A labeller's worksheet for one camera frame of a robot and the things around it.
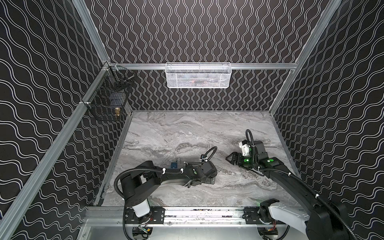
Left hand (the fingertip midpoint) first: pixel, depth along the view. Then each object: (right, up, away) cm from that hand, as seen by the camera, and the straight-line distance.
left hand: (213, 179), depth 83 cm
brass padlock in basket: (-53, +38, -1) cm, 65 cm away
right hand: (+10, +11, 0) cm, 15 cm away
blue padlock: (-23, +6, +8) cm, 25 cm away
